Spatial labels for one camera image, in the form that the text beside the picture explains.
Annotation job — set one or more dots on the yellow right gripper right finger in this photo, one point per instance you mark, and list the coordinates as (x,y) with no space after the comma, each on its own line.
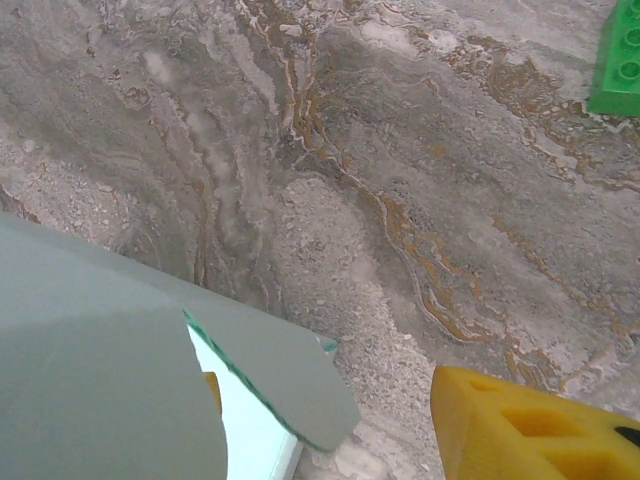
(500,440)

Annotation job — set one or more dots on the green toy brick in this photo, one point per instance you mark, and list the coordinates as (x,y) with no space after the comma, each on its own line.
(617,75)

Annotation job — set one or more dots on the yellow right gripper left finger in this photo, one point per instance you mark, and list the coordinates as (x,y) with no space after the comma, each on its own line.
(215,385)

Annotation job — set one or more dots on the light teal paper box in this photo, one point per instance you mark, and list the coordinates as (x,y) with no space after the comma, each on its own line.
(100,375)

